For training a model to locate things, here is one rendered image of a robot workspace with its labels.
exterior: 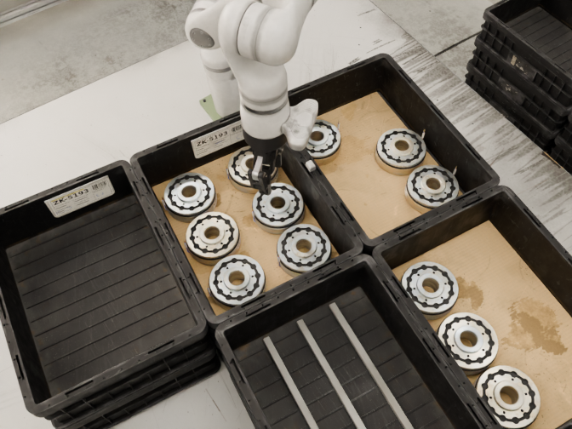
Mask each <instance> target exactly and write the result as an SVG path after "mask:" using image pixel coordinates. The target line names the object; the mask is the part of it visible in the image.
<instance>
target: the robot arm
mask: <svg viewBox="0 0 572 429"><path fill-rule="evenodd" d="M316 2H317V0H197V1H196V2H195V4H194V6H193V7H192V10H191V12H190V14H189V15H188V17H187V19H186V25H185V31H186V36H187V38H188V40H189V41H190V42H191V43H192V44H193V45H194V46H196V47H198V48H200V57H201V60H202V63H203V69H204V71H205V74H206V78H207V80H208V84H209V89H210V92H211V95H212V98H213V102H214V107H215V110H216V112H217V113H218V114H219V115H220V116H221V117H225V116H228V115H230V114H233V113H234V112H238V111H240V115H241V121H242V128H243V137H244V139H245V141H246V142H247V144H248V145H249V146H250V147H251V148H252V149H253V156H254V163H253V169H249V170H248V172H247V174H248V177H249V183H250V185H251V188H253V189H257V190H259V193H260V194H264V195H271V193H272V184H271V177H272V173H273V171H274V169H275V167H276V168H281V165H282V154H281V152H282V151H283V145H285V144H286V142H288V143H289V147H290V148H291V149H293V150H295V151H302V150H303V149H305V147H306V145H307V143H308V141H309V139H310V136H311V134H312V130H313V127H314V124H315V122H316V119H317V114H318V103H317V101H316V100H312V99H306V100H303V101H302V102H301V103H299V104H298V105H296V106H289V98H288V77H287V72H286V69H285V67H284V65H283V64H285V63H287V62H288V61H290V60H291V59H292V58H293V56H294V55H295V52H296V50H297V47H298V43H299V40H300V33H301V30H302V27H303V25H304V22H305V20H306V17H307V15H308V13H309V11H310V10H311V9H312V7H313V6H314V4H315V3H316ZM262 164H265V165H262ZM266 165H270V166H266ZM265 175H266V177H265Z"/></svg>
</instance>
